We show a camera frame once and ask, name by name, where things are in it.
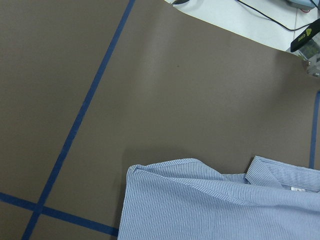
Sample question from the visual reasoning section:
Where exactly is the blue striped button shirt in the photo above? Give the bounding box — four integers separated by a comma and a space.
118, 156, 320, 240

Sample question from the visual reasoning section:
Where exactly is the aluminium frame post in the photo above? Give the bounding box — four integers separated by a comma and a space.
303, 51, 320, 78

